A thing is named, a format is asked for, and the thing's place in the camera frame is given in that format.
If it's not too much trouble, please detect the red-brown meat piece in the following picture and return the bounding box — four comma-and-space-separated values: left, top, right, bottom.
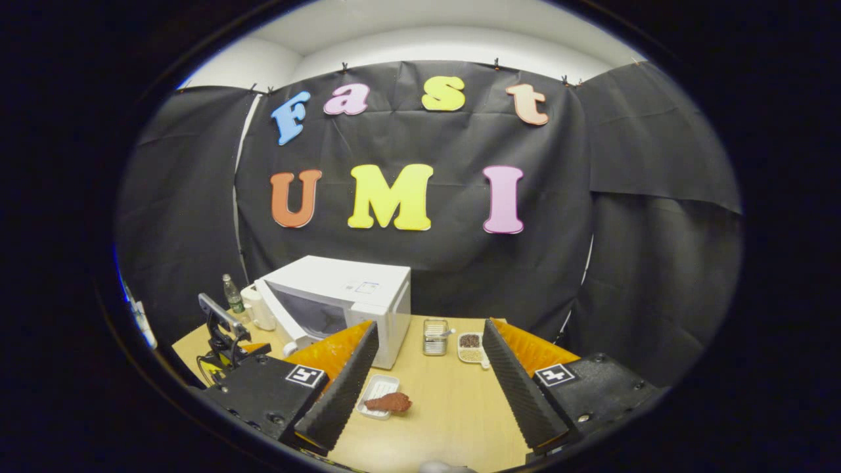
365, 393, 413, 413

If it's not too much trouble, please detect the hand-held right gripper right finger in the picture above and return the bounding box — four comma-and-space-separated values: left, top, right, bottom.
482, 318, 671, 456

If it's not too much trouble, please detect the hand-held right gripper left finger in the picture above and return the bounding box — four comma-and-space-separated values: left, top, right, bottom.
200, 321, 380, 457

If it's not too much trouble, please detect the metal mesh utensil holder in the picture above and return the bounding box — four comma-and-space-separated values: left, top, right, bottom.
422, 319, 455, 357

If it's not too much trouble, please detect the white plastic tray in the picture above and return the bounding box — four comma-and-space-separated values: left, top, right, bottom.
357, 374, 400, 420

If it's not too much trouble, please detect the computer monitor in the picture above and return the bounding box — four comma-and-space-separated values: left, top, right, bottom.
117, 246, 158, 350

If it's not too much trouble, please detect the white toaster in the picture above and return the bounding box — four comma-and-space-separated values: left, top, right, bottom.
240, 284, 277, 331

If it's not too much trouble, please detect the black backdrop cloth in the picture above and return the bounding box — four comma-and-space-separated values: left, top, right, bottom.
115, 60, 743, 388

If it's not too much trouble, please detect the white divided dish of grains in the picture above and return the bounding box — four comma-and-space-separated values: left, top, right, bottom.
457, 332, 490, 370

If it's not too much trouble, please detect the white microwave oven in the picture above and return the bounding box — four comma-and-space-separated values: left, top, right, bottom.
254, 256, 412, 370

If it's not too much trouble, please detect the clear water bottle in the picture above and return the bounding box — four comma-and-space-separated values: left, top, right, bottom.
222, 274, 245, 315

